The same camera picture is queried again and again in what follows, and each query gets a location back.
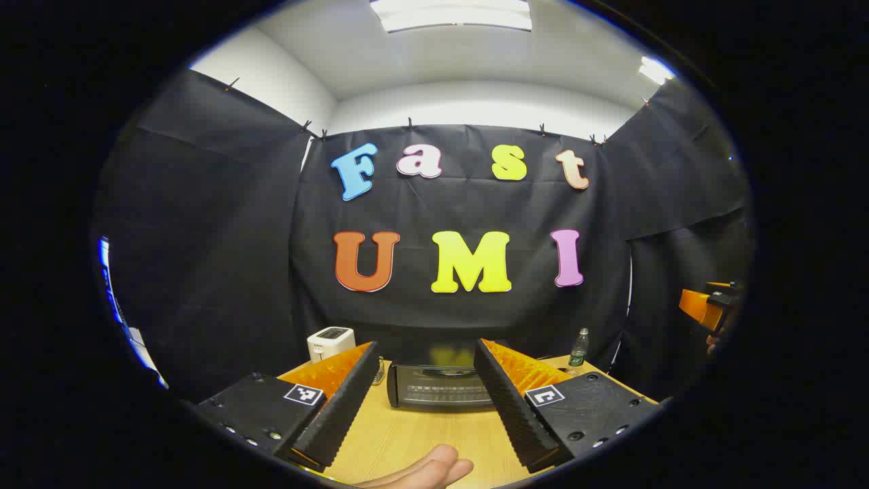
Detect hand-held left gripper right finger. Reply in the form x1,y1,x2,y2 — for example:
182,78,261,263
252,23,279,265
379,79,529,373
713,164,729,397
473,338,660,475

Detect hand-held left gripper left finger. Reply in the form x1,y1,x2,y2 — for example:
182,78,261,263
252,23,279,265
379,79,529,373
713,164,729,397
196,341,382,473

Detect black electric oven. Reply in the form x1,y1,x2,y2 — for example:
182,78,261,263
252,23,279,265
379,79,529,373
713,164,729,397
386,338,506,410

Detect white toaster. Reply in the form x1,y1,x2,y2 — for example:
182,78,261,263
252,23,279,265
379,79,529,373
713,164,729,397
307,327,356,363

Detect clear plastic water bottle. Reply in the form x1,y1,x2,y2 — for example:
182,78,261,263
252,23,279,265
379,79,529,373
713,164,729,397
569,328,590,369

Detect black backdrop cloth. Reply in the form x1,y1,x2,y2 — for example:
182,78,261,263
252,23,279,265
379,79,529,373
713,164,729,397
92,68,754,406

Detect small ceiling light panel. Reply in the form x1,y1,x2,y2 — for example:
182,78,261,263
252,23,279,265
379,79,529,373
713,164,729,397
638,56,676,86

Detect large ceiling light panel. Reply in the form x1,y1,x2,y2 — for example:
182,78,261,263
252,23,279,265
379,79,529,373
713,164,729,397
369,0,533,33

